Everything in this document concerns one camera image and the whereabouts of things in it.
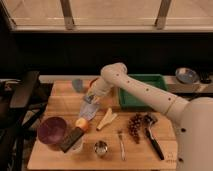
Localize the dark rectangular block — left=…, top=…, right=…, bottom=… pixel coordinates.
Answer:
left=60, top=127, right=84, bottom=153

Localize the small blue-grey cup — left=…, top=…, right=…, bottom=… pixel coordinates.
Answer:
left=72, top=79, right=83, bottom=93

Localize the wooden cutting board table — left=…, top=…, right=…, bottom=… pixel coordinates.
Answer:
left=28, top=90, right=177, bottom=171

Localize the blue sponge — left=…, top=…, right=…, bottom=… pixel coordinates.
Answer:
left=84, top=94, right=94, bottom=103

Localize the silver fork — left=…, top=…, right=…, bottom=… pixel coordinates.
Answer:
left=117, top=130, right=126, bottom=161

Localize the yellow banana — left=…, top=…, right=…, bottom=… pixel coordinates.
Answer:
left=96, top=108, right=117, bottom=131

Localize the bunch of dark grapes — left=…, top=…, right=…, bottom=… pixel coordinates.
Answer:
left=128, top=113, right=143, bottom=144

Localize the orange fruit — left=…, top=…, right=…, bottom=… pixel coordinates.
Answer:
left=75, top=118, right=89, bottom=132

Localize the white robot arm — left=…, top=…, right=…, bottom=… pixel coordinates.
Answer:
left=90, top=63, right=213, bottom=171

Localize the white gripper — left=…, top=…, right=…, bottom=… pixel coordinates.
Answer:
left=89, top=78, right=113, bottom=105

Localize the blue-grey cloth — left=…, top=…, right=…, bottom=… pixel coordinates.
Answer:
left=79, top=102, right=100, bottom=121

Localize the black chair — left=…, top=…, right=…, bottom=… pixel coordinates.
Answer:
left=0, top=71, right=48, bottom=171

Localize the clear plastic cup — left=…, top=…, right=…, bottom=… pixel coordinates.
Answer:
left=69, top=138, right=83, bottom=154

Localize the metal measuring cup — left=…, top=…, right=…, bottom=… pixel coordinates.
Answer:
left=94, top=141, right=108, bottom=157

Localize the green plastic tray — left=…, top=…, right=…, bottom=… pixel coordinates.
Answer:
left=118, top=74, right=167, bottom=110

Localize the grey metal bowl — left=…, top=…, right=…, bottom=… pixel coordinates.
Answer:
left=175, top=67, right=198, bottom=84

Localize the black handled peeler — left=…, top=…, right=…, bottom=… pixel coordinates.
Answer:
left=144, top=113, right=164, bottom=160

